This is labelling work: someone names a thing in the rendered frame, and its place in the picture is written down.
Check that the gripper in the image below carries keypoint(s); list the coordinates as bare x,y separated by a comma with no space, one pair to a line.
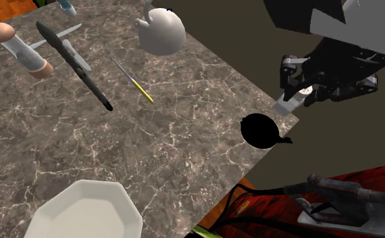
340,62

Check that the white teapot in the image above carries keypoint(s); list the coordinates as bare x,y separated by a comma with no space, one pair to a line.
161,33

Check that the grey clothes iron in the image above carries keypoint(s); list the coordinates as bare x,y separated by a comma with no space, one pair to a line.
344,204

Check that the black teapot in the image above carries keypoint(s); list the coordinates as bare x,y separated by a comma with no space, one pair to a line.
260,131

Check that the long silver table knife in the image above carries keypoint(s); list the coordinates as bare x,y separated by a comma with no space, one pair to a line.
65,32

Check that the glass pepper mill wooden ends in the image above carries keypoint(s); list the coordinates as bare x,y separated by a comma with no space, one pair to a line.
21,51

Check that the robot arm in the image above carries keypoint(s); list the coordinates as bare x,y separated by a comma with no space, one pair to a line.
360,23

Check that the short silver table knife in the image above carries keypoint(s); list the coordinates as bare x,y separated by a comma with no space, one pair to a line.
79,57

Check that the teal and white object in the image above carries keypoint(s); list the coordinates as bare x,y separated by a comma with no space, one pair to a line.
68,7

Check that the grey salt shaker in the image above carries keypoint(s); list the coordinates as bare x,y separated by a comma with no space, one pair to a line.
289,103

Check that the white octagonal plate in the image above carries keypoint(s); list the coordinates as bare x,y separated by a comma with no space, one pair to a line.
85,214

